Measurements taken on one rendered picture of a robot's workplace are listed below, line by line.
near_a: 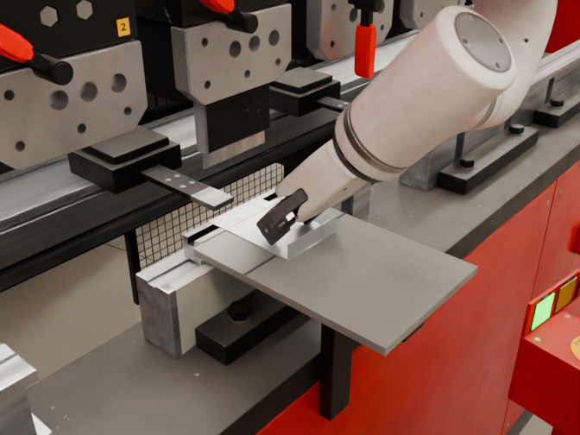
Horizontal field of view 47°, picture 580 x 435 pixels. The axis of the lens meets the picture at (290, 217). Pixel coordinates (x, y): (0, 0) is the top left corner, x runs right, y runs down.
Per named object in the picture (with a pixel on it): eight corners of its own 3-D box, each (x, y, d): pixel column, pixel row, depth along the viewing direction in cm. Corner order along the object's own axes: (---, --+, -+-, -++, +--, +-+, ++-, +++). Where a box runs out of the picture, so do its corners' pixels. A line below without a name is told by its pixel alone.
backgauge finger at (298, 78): (369, 141, 107) (371, 110, 105) (252, 104, 122) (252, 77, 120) (410, 120, 115) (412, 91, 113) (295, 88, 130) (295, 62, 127)
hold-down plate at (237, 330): (226, 368, 77) (225, 347, 76) (195, 347, 80) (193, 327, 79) (375, 260, 97) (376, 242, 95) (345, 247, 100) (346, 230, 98)
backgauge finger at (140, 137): (189, 232, 82) (186, 197, 80) (69, 173, 97) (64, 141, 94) (256, 198, 90) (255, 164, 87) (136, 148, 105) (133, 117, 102)
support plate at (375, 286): (385, 356, 62) (385, 349, 61) (192, 255, 77) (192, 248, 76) (476, 274, 73) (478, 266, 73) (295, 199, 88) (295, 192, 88)
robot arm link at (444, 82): (402, 91, 68) (335, 95, 62) (495, 1, 58) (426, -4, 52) (439, 161, 66) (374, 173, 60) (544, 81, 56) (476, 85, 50)
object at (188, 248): (201, 265, 79) (199, 243, 77) (184, 255, 80) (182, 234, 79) (309, 204, 92) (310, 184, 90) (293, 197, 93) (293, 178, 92)
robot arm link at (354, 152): (387, 84, 67) (369, 101, 69) (332, 106, 61) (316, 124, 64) (436, 150, 66) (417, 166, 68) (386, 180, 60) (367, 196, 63)
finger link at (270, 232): (287, 193, 72) (259, 221, 77) (267, 204, 70) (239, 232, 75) (305, 217, 72) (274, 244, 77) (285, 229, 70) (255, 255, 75)
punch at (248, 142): (210, 171, 75) (204, 90, 71) (198, 167, 76) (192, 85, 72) (270, 144, 82) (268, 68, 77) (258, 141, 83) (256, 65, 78)
